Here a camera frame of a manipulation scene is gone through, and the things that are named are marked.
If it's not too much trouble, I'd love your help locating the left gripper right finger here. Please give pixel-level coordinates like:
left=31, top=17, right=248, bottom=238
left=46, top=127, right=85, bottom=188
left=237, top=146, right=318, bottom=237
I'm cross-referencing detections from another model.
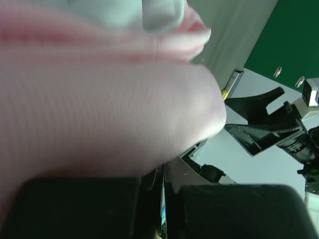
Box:
left=163, top=157, right=212, bottom=239

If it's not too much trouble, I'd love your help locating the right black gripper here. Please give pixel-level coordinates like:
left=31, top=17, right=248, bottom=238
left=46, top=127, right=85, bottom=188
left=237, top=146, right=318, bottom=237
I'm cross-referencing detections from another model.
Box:
left=224, top=87, right=319, bottom=165

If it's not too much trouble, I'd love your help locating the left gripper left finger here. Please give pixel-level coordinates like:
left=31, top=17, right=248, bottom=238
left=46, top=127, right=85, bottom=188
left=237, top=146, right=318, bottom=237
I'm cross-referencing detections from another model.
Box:
left=142, top=166, right=163, bottom=237

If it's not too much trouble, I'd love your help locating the pink t shirt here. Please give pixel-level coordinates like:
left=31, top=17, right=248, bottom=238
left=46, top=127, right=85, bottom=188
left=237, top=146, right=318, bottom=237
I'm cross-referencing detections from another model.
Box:
left=0, top=0, right=226, bottom=219

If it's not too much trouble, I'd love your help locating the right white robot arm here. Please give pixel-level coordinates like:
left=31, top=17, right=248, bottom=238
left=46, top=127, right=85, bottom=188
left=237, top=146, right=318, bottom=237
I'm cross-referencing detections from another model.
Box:
left=224, top=87, right=319, bottom=226

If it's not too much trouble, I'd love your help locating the yellow highlighter pen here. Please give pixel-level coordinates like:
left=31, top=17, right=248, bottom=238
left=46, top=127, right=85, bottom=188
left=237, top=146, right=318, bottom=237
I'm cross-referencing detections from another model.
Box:
left=222, top=90, right=229, bottom=100

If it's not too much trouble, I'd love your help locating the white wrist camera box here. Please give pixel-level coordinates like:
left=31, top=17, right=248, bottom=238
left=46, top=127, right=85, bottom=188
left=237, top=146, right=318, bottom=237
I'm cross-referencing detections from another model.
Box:
left=293, top=78, right=319, bottom=121

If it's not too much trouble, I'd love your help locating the green ring binder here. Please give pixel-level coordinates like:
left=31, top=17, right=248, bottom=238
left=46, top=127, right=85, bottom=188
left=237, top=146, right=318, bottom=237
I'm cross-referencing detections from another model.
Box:
left=245, top=0, right=319, bottom=92

